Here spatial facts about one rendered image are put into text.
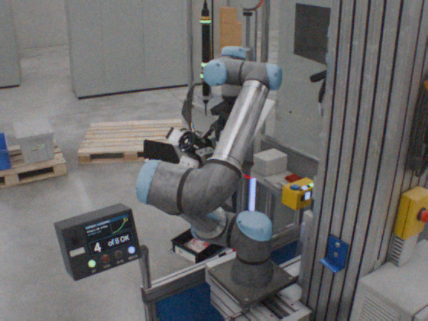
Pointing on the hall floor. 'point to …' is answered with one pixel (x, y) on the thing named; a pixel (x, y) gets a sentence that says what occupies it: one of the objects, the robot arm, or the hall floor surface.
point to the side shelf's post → (270, 206)
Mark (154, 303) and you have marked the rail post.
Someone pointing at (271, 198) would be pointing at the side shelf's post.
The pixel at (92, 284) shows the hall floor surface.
